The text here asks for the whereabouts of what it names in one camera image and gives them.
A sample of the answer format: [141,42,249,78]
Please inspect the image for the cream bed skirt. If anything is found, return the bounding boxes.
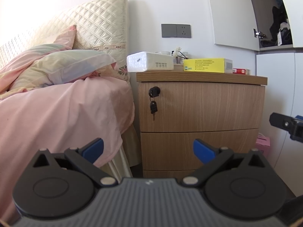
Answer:
[102,125,142,178]

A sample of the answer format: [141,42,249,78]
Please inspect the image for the floral cream bedsheet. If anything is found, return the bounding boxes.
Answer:
[87,61,130,84]

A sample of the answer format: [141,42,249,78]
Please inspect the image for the black key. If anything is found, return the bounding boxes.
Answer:
[150,97,158,121]

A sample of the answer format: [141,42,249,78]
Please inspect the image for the wooden nightstand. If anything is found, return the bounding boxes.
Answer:
[136,72,268,179]

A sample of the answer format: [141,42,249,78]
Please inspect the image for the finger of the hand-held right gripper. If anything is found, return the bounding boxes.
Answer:
[269,112,303,143]

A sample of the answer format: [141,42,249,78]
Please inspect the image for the white tissue box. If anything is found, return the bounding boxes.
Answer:
[126,51,175,72]

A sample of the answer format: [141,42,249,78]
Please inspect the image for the pink box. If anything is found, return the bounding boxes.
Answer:
[255,134,271,156]

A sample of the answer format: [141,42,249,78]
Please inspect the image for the grey wall socket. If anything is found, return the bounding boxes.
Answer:
[176,24,192,38]

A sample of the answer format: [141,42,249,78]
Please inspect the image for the cream quilted headboard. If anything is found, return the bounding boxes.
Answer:
[0,0,130,83]

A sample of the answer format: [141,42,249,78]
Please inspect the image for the white lower wardrobe door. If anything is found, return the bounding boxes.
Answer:
[256,51,296,171]

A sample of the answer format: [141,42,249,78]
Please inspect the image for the metal door hinge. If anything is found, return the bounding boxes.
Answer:
[253,28,267,39]

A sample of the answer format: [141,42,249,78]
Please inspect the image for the yellow box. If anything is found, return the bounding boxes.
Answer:
[183,58,233,73]

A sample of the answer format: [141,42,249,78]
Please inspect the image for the closed white upper wardrobe door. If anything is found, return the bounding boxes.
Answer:
[275,0,303,49]

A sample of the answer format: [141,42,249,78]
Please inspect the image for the pink striped pillow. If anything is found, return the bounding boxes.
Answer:
[0,25,77,93]

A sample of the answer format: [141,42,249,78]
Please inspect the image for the wooden plain drawer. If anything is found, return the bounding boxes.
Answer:
[140,128,259,172]
[143,169,199,179]

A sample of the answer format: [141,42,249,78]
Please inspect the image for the pink duvet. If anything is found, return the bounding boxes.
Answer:
[0,74,135,225]

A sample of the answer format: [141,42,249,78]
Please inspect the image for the black drawer lock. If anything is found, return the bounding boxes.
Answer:
[148,87,161,98]

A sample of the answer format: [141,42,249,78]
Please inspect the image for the wooden drawer with lock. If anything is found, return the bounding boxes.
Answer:
[138,82,266,133]

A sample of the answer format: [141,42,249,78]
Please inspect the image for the open white wardrobe door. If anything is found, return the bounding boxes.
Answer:
[205,0,261,51]

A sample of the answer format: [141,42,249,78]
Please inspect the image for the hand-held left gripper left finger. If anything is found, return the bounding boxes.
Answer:
[31,138,118,189]

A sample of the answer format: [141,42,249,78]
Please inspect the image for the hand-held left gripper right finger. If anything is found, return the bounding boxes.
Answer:
[182,139,271,189]

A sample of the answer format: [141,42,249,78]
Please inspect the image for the dark clothes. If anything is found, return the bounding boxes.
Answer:
[260,6,293,48]

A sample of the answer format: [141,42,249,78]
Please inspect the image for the pastel striped pillow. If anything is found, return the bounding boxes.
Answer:
[9,50,117,91]

